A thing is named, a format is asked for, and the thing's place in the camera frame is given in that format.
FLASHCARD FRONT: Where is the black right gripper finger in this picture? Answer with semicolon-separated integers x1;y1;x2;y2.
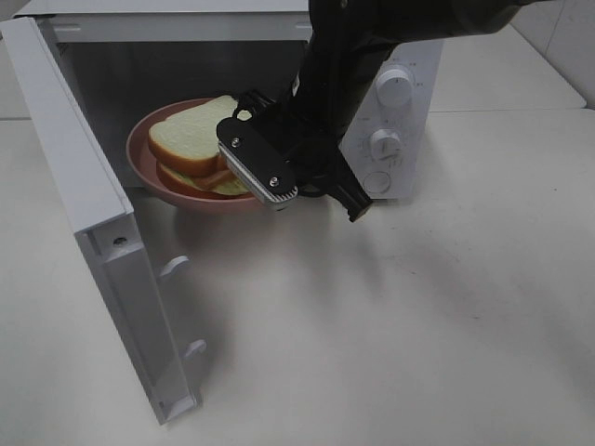
326;149;373;222
216;117;298;210

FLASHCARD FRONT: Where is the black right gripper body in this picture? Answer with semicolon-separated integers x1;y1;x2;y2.
231;62;367;197

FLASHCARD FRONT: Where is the round white door button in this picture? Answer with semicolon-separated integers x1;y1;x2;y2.
363;171;391;194

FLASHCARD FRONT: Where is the white bread sandwich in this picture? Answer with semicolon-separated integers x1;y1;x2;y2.
147;96;249;200

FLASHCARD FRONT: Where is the pink round plate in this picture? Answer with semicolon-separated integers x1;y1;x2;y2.
126;98;264;214

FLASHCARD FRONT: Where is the white microwave door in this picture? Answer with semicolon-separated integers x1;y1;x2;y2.
1;18;201;424

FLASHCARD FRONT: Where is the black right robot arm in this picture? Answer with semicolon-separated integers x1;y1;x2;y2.
216;1;525;221

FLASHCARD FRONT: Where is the lower white timer knob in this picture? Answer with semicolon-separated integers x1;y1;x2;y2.
369;129;403;162

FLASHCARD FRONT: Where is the upper white power knob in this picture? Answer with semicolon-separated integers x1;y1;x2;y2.
376;66;413;109

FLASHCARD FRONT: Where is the white microwave oven body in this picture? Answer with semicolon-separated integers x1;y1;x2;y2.
12;1;443;199

